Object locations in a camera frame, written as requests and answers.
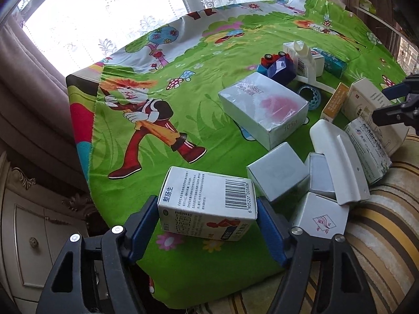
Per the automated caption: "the teal and white box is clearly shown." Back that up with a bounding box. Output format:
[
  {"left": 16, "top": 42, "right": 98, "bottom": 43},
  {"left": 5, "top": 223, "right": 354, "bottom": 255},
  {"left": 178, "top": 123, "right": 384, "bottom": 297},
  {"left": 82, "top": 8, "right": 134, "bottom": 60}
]
[{"left": 311, "top": 47, "right": 348, "bottom": 74}]

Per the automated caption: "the white plastic case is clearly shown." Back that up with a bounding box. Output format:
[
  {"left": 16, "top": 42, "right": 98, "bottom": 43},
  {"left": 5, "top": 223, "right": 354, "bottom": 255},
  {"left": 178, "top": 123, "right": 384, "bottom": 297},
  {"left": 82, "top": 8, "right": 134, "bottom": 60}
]
[{"left": 309, "top": 119, "right": 371, "bottom": 206}]

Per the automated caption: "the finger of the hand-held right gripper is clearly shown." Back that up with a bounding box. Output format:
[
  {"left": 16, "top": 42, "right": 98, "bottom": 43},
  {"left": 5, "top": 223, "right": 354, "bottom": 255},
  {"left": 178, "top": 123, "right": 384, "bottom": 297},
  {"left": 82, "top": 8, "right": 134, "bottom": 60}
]
[
  {"left": 371, "top": 96, "right": 419, "bottom": 128},
  {"left": 381, "top": 75, "right": 419, "bottom": 101}
]

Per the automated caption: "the blue mesh ring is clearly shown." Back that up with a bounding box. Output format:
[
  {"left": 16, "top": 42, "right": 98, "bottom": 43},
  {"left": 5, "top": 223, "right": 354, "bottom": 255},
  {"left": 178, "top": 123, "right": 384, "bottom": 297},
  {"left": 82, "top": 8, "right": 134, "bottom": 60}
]
[{"left": 297, "top": 85, "right": 323, "bottom": 111}]

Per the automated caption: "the large cream white carton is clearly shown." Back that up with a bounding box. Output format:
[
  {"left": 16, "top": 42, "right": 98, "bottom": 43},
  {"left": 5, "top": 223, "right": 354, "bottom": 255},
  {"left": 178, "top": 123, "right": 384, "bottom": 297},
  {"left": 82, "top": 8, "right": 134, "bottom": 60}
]
[{"left": 347, "top": 77, "right": 410, "bottom": 155}]

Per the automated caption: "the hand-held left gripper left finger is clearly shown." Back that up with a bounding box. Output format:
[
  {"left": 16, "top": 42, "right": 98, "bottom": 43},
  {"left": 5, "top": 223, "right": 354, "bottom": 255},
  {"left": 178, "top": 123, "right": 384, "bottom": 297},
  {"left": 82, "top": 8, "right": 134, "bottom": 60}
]
[{"left": 35, "top": 195, "right": 160, "bottom": 314}]

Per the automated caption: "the white medicine box with barcode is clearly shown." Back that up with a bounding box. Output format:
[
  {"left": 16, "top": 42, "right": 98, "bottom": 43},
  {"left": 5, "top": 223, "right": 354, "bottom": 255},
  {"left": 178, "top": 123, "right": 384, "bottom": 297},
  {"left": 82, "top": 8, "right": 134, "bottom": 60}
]
[{"left": 158, "top": 166, "right": 260, "bottom": 243}]

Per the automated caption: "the striped beige cushion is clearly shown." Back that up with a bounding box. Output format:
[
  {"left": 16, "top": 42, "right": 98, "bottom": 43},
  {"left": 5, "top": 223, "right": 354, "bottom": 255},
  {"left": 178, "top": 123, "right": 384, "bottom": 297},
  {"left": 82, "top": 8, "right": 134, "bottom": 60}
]
[{"left": 196, "top": 134, "right": 419, "bottom": 314}]

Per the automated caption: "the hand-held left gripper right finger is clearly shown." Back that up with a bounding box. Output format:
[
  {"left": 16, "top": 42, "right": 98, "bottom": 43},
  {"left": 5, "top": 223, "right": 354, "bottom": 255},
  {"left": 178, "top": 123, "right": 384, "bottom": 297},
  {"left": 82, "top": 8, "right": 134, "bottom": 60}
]
[{"left": 256, "top": 196, "right": 377, "bottom": 314}]

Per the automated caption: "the red and blue toy car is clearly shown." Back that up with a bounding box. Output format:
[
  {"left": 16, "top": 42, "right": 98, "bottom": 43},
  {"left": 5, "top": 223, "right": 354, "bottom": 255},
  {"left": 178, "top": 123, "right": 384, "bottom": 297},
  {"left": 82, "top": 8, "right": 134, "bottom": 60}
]
[{"left": 261, "top": 51, "right": 294, "bottom": 71}]

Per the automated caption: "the white round table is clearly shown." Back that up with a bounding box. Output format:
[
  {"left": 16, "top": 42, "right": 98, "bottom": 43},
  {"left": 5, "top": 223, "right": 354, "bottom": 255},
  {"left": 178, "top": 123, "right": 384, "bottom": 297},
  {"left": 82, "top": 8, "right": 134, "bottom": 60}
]
[{"left": 354, "top": 3, "right": 405, "bottom": 38}]

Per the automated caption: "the white box with red logo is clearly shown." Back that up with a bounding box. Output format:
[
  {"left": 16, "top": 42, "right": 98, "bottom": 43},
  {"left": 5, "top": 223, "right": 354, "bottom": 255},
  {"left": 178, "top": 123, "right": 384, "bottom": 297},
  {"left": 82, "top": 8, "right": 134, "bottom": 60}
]
[{"left": 291, "top": 192, "right": 349, "bottom": 240}]

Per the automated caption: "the dark blue box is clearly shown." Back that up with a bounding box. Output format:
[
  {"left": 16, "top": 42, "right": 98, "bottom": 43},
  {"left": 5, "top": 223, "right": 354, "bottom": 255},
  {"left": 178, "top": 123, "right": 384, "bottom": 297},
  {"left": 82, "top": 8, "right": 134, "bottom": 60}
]
[{"left": 266, "top": 58, "right": 297, "bottom": 84}]

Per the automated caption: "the white plastic stand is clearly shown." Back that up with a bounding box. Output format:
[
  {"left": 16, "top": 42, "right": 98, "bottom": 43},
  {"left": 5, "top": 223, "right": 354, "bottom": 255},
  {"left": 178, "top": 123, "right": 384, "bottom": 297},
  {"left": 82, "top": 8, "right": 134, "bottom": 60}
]
[{"left": 294, "top": 39, "right": 336, "bottom": 94}]

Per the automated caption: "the plain grey-white box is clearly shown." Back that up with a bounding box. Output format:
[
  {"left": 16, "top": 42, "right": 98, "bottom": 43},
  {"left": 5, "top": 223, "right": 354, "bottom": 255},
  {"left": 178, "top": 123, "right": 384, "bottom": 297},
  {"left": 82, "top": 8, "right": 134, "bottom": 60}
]
[{"left": 246, "top": 142, "right": 310, "bottom": 203}]

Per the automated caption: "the white ornate cabinet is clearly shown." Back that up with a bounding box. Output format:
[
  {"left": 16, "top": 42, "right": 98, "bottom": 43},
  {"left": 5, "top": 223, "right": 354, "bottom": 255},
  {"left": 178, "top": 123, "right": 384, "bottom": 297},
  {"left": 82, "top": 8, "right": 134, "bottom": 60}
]
[{"left": 0, "top": 150, "right": 99, "bottom": 305}]

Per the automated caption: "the large white box pink print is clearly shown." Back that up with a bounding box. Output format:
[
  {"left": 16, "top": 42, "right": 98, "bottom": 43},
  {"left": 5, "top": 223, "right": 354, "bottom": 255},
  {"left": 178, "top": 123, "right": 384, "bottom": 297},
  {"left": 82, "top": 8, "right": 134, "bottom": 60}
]
[{"left": 218, "top": 72, "right": 309, "bottom": 151}]

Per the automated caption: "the orange and white box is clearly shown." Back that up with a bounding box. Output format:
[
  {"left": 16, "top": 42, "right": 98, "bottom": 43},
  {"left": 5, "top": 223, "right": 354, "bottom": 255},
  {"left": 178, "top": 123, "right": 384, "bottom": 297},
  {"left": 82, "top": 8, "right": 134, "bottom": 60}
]
[{"left": 320, "top": 82, "right": 350, "bottom": 124}]

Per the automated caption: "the green cartoon printed blanket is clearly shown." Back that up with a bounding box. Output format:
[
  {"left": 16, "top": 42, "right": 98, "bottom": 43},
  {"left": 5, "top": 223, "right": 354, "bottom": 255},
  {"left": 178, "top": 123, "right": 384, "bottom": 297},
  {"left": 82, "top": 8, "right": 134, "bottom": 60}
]
[{"left": 65, "top": 0, "right": 414, "bottom": 310}]

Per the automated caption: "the small white box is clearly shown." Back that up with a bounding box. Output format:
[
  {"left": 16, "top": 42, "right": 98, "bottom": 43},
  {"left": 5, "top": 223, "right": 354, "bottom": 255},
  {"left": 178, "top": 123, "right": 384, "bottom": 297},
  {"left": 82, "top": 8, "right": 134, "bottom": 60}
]
[{"left": 308, "top": 152, "right": 338, "bottom": 200}]

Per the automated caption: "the white lace curtain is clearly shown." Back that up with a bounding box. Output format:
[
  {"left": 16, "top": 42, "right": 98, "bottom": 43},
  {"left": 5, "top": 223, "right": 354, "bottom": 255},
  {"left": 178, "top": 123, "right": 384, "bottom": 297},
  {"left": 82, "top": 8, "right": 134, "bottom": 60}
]
[{"left": 13, "top": 0, "right": 328, "bottom": 76}]

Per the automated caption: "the white box with blue print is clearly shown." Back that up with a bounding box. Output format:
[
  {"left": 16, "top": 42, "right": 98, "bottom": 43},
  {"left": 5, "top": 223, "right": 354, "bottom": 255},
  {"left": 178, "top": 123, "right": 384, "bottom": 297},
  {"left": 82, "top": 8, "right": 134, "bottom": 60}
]
[{"left": 344, "top": 118, "right": 393, "bottom": 184}]

